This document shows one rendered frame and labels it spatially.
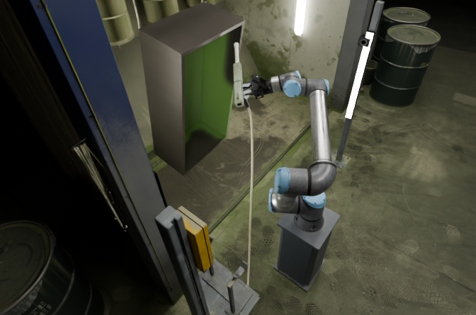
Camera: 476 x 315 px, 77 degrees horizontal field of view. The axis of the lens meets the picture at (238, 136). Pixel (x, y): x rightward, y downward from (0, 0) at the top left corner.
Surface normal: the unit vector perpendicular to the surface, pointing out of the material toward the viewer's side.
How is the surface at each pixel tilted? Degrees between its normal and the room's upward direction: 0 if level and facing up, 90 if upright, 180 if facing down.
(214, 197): 0
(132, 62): 57
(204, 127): 12
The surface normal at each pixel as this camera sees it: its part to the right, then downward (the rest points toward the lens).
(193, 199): -0.04, -0.75
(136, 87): 0.63, -0.08
